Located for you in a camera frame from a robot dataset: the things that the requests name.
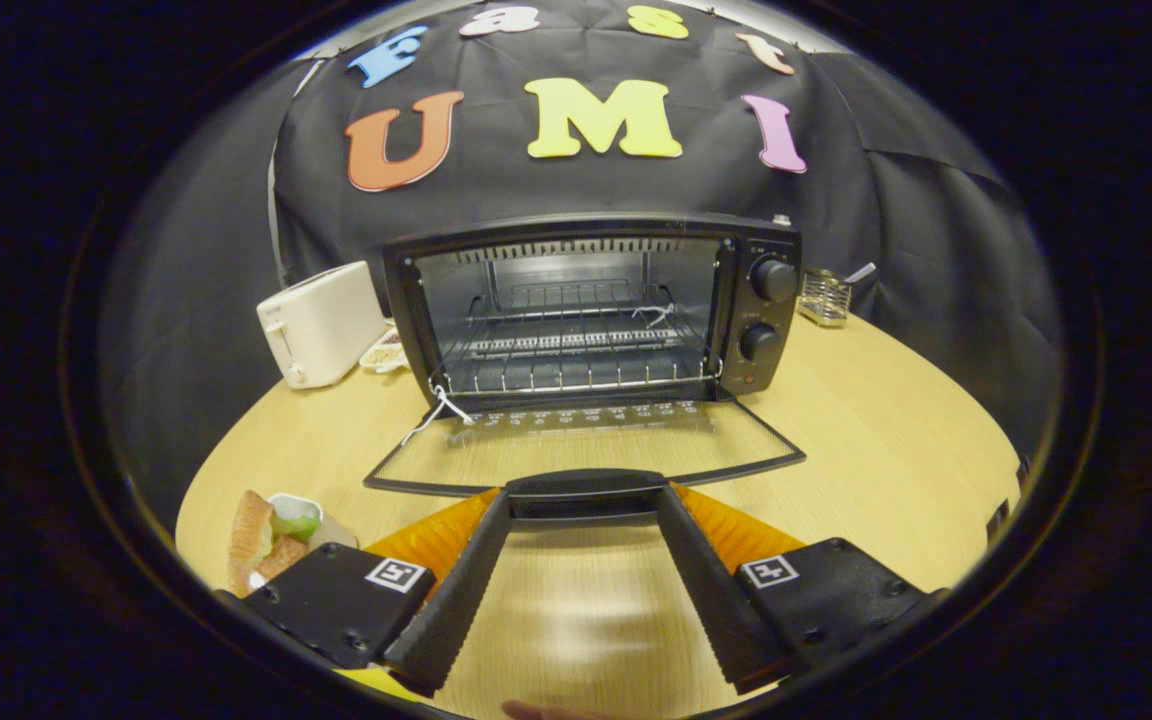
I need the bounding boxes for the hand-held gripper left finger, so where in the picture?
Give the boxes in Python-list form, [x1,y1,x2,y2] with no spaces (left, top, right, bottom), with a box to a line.
[236,488,513,699]

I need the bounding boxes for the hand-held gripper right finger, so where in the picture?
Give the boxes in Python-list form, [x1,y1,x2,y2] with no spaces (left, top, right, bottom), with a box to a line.
[654,483,947,694]

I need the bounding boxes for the toasted bread sandwich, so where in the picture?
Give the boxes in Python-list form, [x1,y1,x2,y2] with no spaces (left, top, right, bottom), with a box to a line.
[228,490,309,599]

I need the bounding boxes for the black toaster oven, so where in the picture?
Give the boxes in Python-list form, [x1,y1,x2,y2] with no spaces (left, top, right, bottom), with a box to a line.
[364,212,807,526]

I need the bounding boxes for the white pop-up toaster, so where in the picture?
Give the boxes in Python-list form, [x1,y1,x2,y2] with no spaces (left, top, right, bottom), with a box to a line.
[256,261,389,390]

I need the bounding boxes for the small snack dish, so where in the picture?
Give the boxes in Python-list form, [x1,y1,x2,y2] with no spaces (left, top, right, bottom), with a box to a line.
[360,328,407,374]

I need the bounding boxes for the wire mesh utensil holder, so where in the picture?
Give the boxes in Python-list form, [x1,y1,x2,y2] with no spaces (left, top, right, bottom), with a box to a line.
[798,266,853,328]

